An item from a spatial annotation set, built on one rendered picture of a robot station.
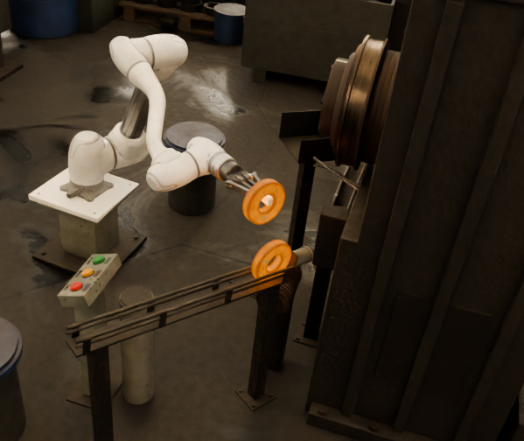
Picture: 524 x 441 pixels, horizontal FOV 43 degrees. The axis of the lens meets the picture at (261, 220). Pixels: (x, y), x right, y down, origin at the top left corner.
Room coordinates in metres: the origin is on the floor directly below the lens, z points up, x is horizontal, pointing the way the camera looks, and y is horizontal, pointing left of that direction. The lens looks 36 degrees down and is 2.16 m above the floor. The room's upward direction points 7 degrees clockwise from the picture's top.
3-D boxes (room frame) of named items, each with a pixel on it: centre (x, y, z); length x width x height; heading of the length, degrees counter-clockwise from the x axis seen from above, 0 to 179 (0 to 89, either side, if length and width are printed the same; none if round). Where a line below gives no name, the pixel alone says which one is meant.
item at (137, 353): (1.71, 0.40, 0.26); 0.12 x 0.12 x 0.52
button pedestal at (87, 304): (1.71, 0.57, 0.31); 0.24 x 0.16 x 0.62; 167
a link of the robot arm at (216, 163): (1.99, 0.15, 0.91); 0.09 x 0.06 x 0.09; 132
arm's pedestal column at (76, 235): (2.55, 0.82, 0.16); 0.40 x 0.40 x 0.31; 72
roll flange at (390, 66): (2.18, -0.38, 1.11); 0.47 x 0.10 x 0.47; 167
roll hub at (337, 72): (2.22, -0.21, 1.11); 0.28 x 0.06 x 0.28; 167
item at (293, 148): (2.75, -0.18, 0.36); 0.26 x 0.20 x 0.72; 22
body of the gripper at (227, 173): (1.94, 0.10, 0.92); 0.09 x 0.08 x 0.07; 42
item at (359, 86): (2.20, -0.30, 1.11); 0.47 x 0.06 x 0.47; 167
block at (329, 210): (1.97, -0.26, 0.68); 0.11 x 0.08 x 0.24; 77
